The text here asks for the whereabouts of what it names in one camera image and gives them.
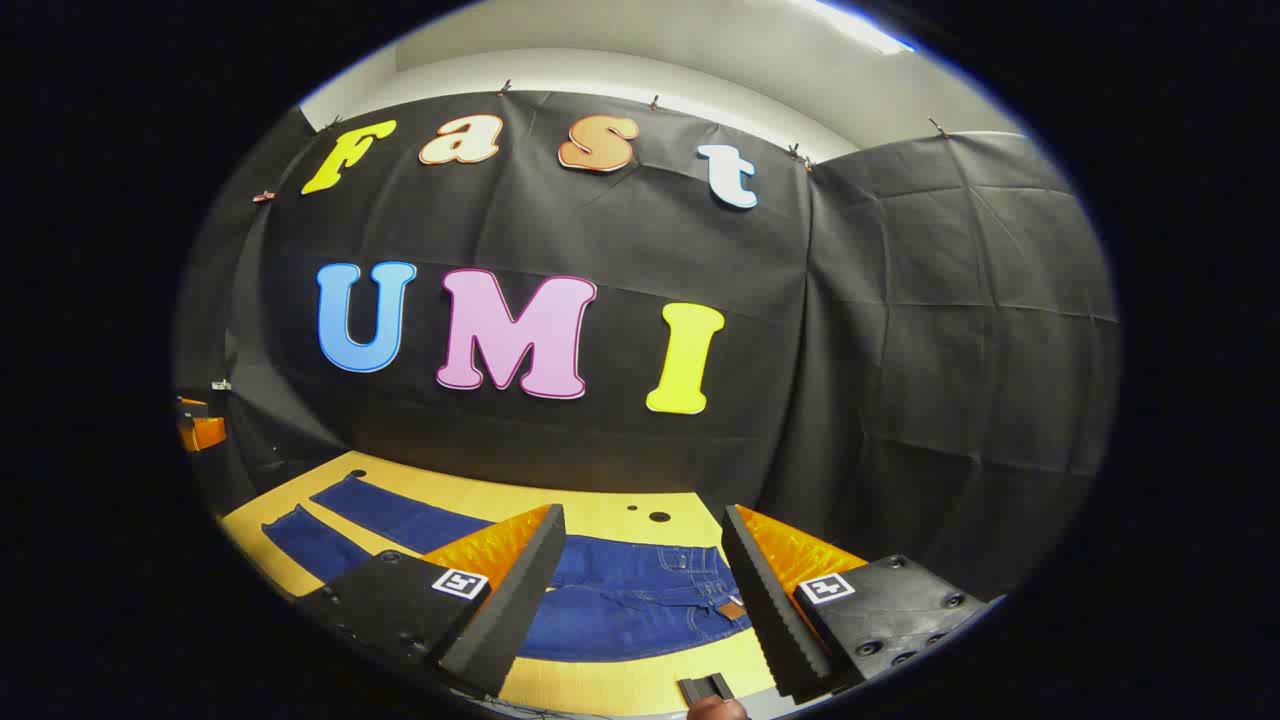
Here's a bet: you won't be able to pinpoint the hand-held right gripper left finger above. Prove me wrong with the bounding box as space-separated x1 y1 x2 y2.
296 503 567 699

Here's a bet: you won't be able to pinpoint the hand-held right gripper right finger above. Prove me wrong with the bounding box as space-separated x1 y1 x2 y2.
720 503 993 703

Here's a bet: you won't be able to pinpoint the blue denim jeans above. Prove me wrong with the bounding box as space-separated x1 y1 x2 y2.
262 474 753 663

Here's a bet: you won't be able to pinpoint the orange object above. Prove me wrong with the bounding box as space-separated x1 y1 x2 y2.
176 396 229 453

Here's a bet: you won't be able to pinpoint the black backdrop cloth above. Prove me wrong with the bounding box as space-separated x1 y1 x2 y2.
172 90 1121 601

